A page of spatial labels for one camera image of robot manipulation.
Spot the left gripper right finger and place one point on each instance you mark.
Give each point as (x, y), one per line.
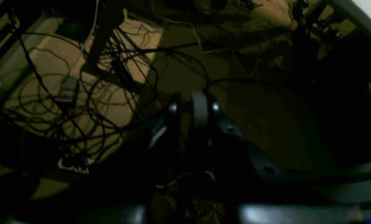
(256, 191)

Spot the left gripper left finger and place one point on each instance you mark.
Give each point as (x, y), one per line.
(120, 189)

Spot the grey adapter box on floor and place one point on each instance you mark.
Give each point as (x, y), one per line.
(69, 90)

